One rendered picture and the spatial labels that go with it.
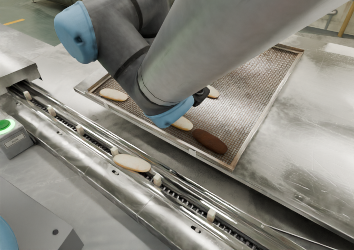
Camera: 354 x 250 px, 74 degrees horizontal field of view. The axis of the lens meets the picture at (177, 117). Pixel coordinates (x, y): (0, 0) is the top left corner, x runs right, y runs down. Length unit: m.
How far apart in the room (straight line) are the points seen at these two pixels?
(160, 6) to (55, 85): 0.68
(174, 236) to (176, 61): 0.36
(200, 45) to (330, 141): 0.52
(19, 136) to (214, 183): 0.52
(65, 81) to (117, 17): 0.68
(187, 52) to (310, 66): 0.68
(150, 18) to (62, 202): 0.44
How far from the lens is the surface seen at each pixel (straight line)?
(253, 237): 0.52
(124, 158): 0.60
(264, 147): 0.59
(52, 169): 0.69
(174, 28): 0.18
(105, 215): 0.57
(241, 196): 0.59
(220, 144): 0.56
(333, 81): 0.80
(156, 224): 0.50
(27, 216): 0.47
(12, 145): 0.75
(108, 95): 0.73
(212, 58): 0.17
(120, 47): 0.34
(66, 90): 0.96
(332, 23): 4.09
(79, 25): 0.35
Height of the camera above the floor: 1.32
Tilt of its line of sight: 41 degrees down
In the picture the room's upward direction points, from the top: straight up
